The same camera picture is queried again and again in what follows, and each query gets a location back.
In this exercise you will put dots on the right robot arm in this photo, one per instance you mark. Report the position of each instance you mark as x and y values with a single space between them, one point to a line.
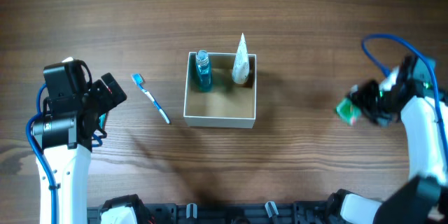
405 96

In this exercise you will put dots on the blue white toothbrush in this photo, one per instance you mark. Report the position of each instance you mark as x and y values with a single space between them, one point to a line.
139 82

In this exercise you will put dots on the blue mouthwash bottle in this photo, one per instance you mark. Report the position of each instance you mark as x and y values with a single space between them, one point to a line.
202 72

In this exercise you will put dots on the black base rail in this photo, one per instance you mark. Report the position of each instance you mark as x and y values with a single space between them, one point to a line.
269 212

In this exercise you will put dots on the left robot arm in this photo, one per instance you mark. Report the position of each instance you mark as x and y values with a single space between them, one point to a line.
63 134

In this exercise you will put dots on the white square cardboard box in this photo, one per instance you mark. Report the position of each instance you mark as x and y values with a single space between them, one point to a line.
227 104

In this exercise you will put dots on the green white small box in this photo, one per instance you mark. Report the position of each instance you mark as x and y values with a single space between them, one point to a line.
347 111

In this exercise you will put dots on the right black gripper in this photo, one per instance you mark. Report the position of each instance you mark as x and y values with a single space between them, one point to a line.
366 99

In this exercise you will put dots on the red white toothpaste tube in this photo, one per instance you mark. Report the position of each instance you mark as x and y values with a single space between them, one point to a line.
102 120

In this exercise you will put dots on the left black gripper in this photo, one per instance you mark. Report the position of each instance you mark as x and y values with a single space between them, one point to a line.
106 93

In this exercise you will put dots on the white lotion tube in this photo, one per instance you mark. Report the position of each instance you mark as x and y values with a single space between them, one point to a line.
240 70

